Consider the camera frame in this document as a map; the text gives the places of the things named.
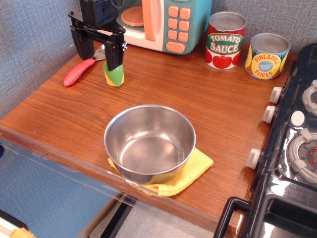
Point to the toy corn cob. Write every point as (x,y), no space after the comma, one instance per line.
(114,78)

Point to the pineapple slices can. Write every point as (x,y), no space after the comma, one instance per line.
(267,55)

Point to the red handled metal spoon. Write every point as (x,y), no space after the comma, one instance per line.
(73,75)

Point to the tomato sauce can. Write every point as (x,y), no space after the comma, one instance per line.
(225,38)

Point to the white stove knob middle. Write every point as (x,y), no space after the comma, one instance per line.
(268,114)

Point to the black toy stove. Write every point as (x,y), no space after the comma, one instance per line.
(284,188)

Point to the orange microwave turntable plate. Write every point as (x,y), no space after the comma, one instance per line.
(133,16)

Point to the stainless steel bowl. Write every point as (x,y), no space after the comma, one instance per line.
(149,144)

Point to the yellow folded towel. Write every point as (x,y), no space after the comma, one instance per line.
(197,164)

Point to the white stove knob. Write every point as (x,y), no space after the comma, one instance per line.
(253,158)
(268,114)
(275,95)

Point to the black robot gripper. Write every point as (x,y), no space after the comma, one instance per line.
(97,21)

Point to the white stove knob top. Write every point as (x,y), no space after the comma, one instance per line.
(275,95)

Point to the white stove knob bottom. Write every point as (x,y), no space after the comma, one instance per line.
(253,158)

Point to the orange plush object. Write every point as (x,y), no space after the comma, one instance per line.
(21,233)

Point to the black oven door handle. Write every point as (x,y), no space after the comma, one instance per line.
(233,204)

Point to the toy microwave oven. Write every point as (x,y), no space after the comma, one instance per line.
(170,26)

